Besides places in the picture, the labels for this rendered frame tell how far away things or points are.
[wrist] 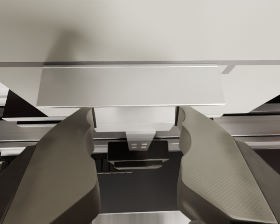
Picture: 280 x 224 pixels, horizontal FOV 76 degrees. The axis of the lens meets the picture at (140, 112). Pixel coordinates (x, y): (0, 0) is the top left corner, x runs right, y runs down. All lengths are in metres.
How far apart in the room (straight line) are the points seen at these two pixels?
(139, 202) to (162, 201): 0.08
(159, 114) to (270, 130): 0.40
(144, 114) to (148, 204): 0.54
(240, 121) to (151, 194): 0.38
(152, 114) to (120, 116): 0.03
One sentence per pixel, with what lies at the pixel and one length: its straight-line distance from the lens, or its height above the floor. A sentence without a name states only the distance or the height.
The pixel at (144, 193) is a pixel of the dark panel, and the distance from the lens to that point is 0.67.
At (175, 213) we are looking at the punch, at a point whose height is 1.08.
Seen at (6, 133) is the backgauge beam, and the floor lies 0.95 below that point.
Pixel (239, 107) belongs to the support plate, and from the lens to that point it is 0.17.
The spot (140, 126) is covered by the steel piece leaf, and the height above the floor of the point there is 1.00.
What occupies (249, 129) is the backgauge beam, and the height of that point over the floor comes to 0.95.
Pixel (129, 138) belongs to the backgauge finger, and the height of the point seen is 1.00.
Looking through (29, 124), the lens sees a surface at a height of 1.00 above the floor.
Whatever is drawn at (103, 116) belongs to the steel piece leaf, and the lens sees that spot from 0.16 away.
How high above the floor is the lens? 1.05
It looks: 20 degrees down
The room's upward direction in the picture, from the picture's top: 178 degrees clockwise
